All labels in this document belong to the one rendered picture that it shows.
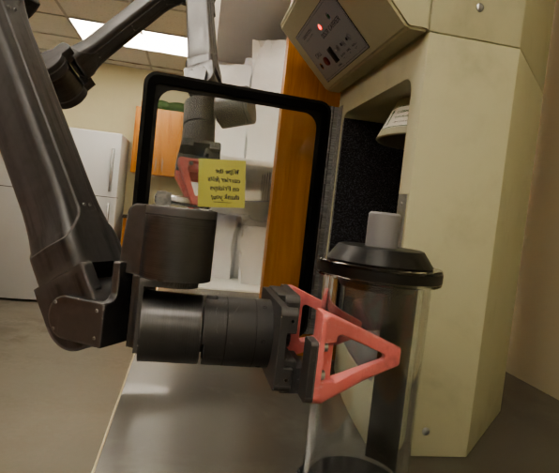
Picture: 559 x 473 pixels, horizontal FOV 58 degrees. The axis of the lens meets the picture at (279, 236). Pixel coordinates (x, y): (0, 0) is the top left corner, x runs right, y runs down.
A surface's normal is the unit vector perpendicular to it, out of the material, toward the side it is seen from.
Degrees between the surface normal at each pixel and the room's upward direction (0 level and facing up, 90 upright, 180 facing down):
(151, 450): 0
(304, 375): 90
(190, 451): 0
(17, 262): 90
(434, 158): 90
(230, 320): 62
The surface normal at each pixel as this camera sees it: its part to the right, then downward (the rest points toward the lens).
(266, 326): 0.21, -0.32
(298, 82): 0.18, 0.07
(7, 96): -0.33, -0.03
